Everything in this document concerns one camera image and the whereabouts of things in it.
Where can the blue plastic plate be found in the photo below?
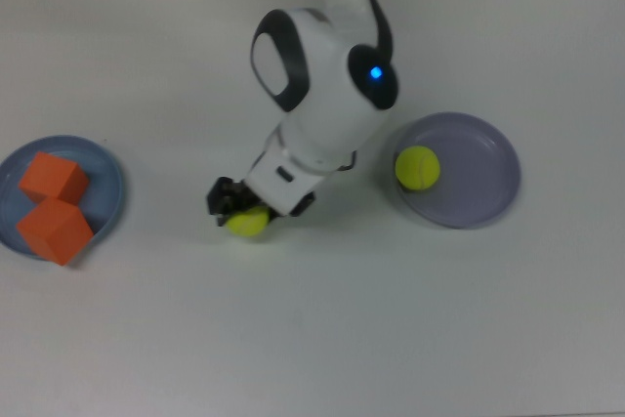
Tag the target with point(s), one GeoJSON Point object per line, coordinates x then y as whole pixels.
{"type": "Point", "coordinates": [105, 178]}

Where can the purple plastic plate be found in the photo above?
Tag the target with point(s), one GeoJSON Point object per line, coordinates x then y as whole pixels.
{"type": "Point", "coordinates": [473, 187]}

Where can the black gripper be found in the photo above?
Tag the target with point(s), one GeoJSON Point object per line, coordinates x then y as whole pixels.
{"type": "Point", "coordinates": [251, 199]}

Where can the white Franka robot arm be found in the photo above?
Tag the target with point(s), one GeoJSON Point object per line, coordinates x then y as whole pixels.
{"type": "Point", "coordinates": [327, 109]}

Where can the yellow tennis ball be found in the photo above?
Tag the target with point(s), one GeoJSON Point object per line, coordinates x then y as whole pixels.
{"type": "Point", "coordinates": [246, 225]}
{"type": "Point", "coordinates": [417, 168]}

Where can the orange foam cube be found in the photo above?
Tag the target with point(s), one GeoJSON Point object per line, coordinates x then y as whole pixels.
{"type": "Point", "coordinates": [51, 175]}
{"type": "Point", "coordinates": [54, 231]}

